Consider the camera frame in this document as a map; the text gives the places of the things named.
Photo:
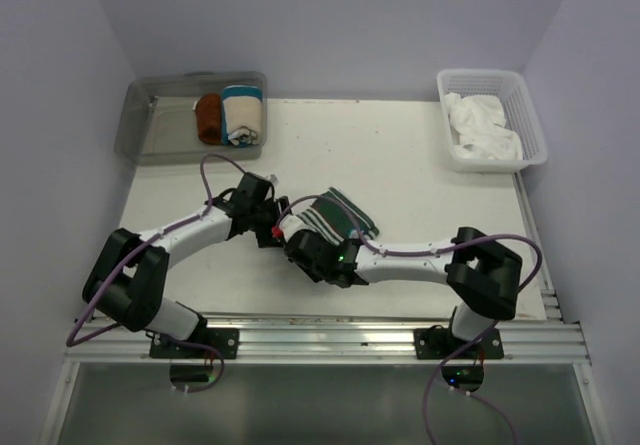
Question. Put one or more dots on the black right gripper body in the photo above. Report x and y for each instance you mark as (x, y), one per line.
(315, 274)

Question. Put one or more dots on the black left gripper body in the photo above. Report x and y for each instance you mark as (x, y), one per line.
(265, 217)

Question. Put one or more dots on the green white striped towel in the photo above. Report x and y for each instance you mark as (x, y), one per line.
(327, 217)

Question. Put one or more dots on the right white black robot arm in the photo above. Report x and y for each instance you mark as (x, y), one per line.
(483, 273)

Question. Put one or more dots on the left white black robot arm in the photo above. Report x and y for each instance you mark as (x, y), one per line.
(128, 279)

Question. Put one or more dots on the beige teal rolled towel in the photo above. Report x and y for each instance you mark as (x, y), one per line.
(241, 116)

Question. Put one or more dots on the brown rolled towel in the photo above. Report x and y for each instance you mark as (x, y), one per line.
(208, 111)

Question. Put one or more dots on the clear grey plastic bin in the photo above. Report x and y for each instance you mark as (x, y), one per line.
(158, 120)

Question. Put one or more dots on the white crumpled towel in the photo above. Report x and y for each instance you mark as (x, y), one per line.
(480, 123)

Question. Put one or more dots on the white plastic basket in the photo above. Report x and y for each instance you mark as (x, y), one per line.
(510, 88)

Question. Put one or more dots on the aluminium mounting rail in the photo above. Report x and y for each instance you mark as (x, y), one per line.
(331, 340)

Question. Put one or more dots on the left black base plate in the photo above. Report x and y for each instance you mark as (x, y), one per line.
(224, 340)

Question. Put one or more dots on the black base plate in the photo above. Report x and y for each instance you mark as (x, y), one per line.
(224, 340)
(438, 343)

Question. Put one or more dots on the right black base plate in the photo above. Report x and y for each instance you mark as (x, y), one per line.
(438, 343)

